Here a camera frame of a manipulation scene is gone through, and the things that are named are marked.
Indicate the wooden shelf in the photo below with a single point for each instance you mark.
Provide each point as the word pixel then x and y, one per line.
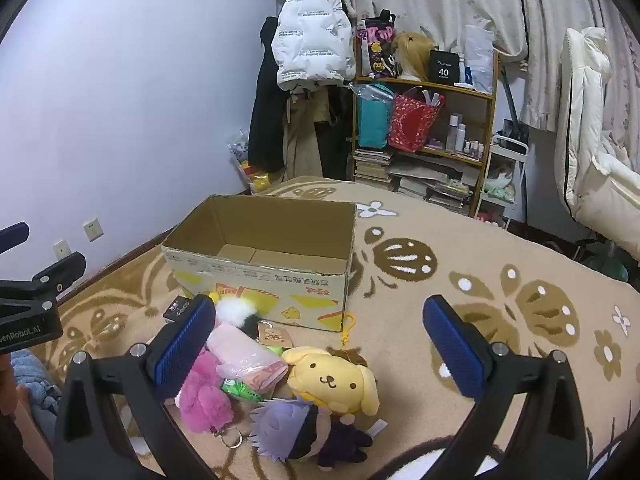
pixel 487 105

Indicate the row of cosmetic bottles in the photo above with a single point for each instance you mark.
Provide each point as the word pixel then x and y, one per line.
pixel 462 140

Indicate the blonde wig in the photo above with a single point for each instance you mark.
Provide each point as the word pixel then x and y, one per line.
pixel 412 55

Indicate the clear plastic bag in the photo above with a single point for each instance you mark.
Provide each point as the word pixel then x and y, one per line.
pixel 477 57

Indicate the teal bag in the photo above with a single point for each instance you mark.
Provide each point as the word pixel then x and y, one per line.
pixel 374 120

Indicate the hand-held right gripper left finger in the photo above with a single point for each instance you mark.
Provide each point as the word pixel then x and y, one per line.
pixel 175 355

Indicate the pile of magazines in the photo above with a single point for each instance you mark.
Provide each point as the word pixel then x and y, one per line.
pixel 435 180

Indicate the green snack packet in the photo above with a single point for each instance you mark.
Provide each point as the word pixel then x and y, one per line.
pixel 242 391

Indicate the white padded chair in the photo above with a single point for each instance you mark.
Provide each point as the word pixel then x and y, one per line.
pixel 595 135

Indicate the yellow dog plush toy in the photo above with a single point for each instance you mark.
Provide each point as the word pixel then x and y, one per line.
pixel 330 380

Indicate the blue cloth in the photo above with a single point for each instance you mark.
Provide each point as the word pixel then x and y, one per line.
pixel 35 385

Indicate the beige coat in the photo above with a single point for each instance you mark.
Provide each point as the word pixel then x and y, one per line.
pixel 302 135

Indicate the pink and black printed bag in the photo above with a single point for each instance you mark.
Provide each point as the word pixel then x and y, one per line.
pixel 377 45

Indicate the pale patterned curtain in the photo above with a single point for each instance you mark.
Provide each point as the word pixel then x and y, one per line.
pixel 450 0

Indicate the cardboard box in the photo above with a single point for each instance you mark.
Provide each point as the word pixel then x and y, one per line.
pixel 260 280

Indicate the white puffer jacket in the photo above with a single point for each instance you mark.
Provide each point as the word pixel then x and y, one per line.
pixel 312 35

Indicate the beige patterned rug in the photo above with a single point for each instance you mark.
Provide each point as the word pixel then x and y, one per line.
pixel 425 220

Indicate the black tissue pack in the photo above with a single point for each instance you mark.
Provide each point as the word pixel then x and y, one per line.
pixel 179 309

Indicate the wall socket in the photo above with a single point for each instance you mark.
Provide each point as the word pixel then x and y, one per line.
pixel 93 230
pixel 61 249

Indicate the white fluffy plush toy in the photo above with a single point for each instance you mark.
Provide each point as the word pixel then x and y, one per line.
pixel 235 310

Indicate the stack of books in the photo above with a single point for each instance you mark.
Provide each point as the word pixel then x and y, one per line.
pixel 372 165

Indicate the red patterned bag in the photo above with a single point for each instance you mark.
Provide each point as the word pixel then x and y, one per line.
pixel 412 120

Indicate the pink tissue pack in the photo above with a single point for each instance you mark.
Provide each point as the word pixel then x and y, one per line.
pixel 240 355

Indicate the plastic bag of toys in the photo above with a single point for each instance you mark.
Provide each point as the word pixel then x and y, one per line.
pixel 250 165

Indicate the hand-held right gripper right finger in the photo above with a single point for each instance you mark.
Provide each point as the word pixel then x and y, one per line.
pixel 450 350

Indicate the black gift box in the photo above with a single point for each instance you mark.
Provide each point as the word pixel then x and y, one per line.
pixel 445 67

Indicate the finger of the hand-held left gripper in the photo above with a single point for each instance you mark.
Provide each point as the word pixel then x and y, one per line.
pixel 12 234
pixel 60 270

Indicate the pink fluffy plush toy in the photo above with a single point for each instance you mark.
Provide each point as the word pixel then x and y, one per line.
pixel 202 400

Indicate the black dustpan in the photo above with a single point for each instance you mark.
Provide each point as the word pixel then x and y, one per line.
pixel 517 130

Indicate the white rolling cart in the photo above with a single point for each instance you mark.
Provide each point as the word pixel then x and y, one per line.
pixel 505 180

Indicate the black coat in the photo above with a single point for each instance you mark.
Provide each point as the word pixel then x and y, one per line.
pixel 267 100

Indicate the purple-haired doll plush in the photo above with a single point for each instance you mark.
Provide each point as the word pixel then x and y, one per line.
pixel 295 430

